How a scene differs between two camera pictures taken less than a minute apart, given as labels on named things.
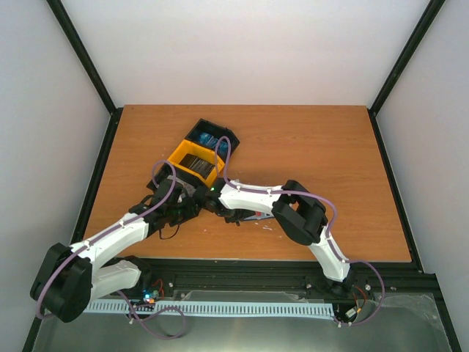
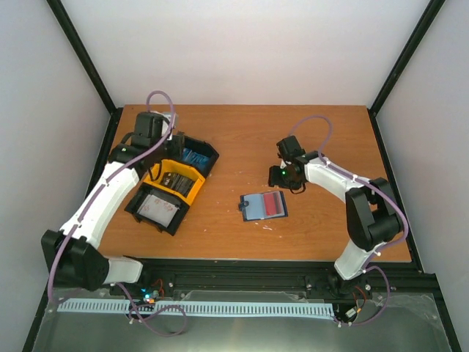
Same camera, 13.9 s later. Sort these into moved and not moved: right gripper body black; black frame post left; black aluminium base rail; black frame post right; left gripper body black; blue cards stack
Moved: right gripper body black; blue cards stack; left gripper body black
Not moved: black frame post right; black frame post left; black aluminium base rail
